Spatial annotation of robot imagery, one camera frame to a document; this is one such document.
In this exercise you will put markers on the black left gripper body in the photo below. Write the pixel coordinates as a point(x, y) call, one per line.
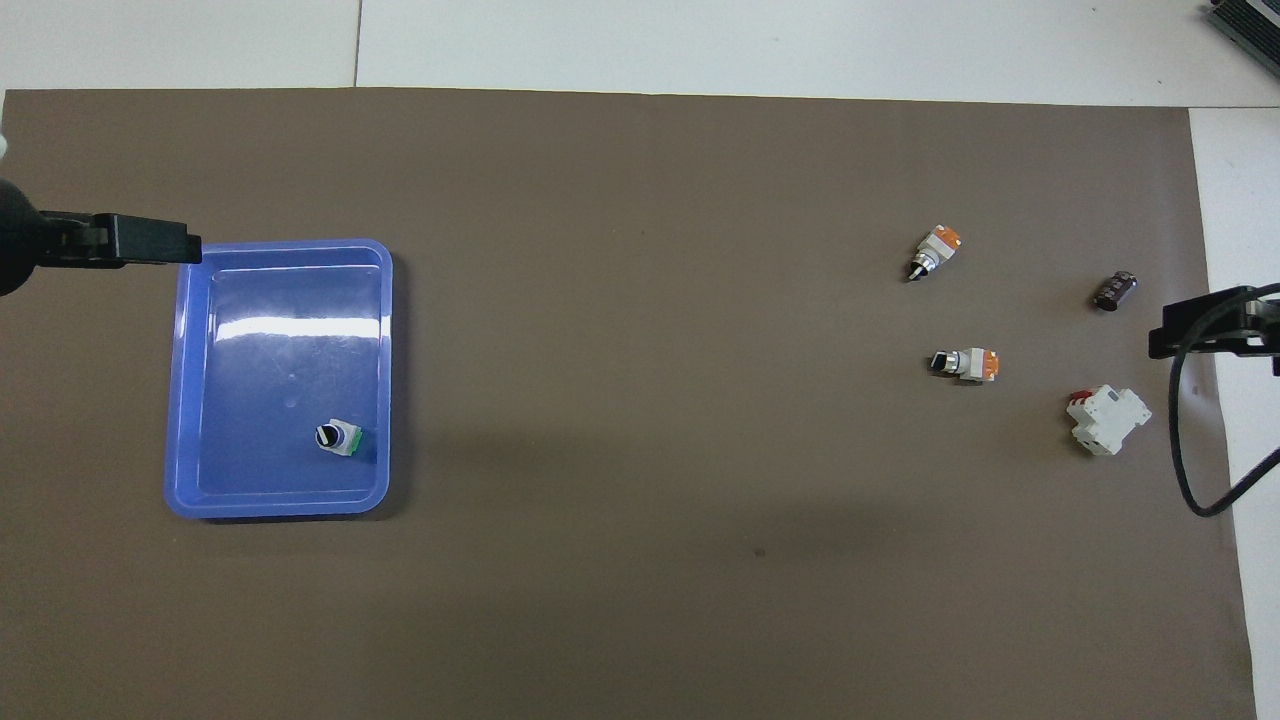
point(18, 240)

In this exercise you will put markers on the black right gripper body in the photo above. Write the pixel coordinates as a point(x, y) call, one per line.
point(1266, 325)

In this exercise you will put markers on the green-backed rotary switch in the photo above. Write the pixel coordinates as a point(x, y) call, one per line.
point(338, 440)

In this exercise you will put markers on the dark brown terminal block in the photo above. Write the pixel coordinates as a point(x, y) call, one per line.
point(1115, 290)

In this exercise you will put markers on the white circuit breaker red lever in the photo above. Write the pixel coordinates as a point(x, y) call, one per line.
point(1105, 420)

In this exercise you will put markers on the blue plastic tray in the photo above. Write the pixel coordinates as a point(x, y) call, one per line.
point(270, 360)

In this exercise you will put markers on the grey finned metal device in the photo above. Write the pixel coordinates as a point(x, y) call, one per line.
point(1250, 25)

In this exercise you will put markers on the brown table mat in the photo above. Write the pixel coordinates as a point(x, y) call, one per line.
point(640, 400)

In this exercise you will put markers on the orange-backed black-knob rotary switch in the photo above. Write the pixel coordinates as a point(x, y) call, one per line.
point(968, 364)

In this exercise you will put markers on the orange-backed pointed-tip switch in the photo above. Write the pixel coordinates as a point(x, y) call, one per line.
point(935, 252)

